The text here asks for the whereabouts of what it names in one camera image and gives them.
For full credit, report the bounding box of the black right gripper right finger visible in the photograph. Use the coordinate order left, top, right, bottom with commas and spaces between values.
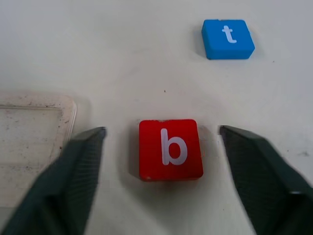
219, 125, 313, 235

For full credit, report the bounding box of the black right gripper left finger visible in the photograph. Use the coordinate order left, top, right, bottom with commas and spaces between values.
0, 126, 108, 235

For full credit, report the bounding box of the red b letter block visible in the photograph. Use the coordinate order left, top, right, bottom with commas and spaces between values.
138, 119, 204, 182

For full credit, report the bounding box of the blue t letter block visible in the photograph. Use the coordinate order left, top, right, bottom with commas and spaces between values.
201, 19, 256, 60

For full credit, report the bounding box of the wooden letter tray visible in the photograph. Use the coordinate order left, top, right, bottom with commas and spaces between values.
0, 94, 78, 209

